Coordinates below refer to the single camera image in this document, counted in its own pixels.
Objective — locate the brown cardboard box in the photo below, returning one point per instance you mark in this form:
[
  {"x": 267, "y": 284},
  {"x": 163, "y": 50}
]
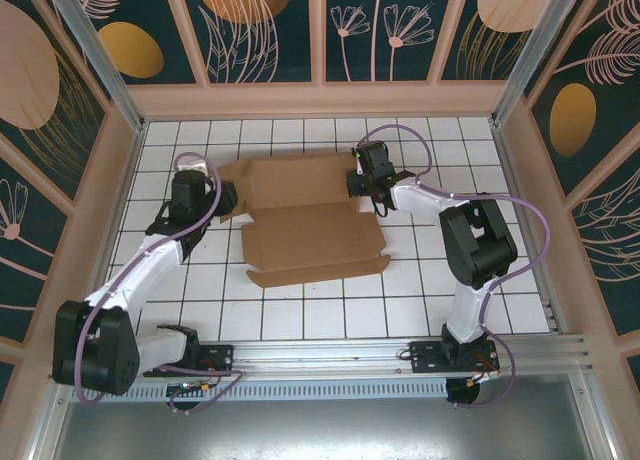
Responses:
[{"x": 310, "y": 230}]

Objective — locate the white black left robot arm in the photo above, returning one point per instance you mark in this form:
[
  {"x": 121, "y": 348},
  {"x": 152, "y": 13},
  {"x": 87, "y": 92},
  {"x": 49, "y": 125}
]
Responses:
[{"x": 150, "y": 265}]

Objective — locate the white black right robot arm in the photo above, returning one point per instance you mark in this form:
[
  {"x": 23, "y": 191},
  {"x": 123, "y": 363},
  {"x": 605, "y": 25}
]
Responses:
[{"x": 480, "y": 250}]

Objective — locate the grey metal sheet panel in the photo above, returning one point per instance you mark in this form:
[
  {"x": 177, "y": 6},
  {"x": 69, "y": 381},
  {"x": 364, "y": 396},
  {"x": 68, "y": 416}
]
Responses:
[{"x": 320, "y": 430}]

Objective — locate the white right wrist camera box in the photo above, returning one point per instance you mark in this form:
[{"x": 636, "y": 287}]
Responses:
[{"x": 360, "y": 165}]

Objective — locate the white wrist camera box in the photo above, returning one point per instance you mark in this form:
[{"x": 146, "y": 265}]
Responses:
[
  {"x": 192, "y": 166},
  {"x": 360, "y": 165}
]

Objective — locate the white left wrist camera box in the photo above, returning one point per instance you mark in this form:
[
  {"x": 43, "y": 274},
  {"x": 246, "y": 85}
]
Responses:
[{"x": 192, "y": 166}]

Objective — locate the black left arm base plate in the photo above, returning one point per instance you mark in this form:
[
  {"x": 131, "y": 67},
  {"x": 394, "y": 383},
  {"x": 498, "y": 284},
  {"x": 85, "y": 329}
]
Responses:
[{"x": 220, "y": 355}]

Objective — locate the aluminium corner post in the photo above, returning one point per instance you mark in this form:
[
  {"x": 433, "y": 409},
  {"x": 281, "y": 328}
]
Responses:
[
  {"x": 100, "y": 60},
  {"x": 540, "y": 50}
]

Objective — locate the aluminium mounting rail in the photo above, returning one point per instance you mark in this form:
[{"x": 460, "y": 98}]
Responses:
[{"x": 320, "y": 355}]

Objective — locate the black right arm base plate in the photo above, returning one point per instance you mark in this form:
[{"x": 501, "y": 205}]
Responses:
[{"x": 425, "y": 357}]

